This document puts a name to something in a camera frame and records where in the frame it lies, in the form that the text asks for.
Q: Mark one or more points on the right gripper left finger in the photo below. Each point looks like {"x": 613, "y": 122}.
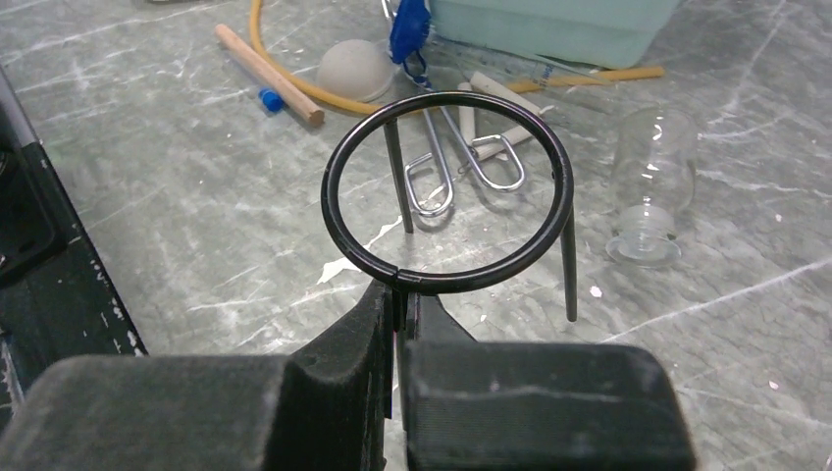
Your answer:
{"x": 322, "y": 407}

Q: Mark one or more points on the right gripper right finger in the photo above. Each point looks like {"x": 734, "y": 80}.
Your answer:
{"x": 486, "y": 405}

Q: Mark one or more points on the black wire ring stand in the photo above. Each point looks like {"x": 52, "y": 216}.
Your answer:
{"x": 558, "y": 226}

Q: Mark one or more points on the clear glass jar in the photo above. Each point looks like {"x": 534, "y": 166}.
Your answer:
{"x": 653, "y": 179}

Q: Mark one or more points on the white round watch glass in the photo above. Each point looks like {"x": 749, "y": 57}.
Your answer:
{"x": 356, "y": 69}

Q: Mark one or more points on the graduated cylinder blue base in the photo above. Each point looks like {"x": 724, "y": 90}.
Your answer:
{"x": 413, "y": 42}

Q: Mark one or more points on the wooden dowel rod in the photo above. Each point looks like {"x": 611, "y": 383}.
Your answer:
{"x": 296, "y": 100}

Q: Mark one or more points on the amber rubber tubing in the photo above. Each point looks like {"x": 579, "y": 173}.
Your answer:
{"x": 367, "y": 106}

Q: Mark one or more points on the mint green plastic bin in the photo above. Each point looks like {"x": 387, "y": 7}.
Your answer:
{"x": 612, "y": 34}

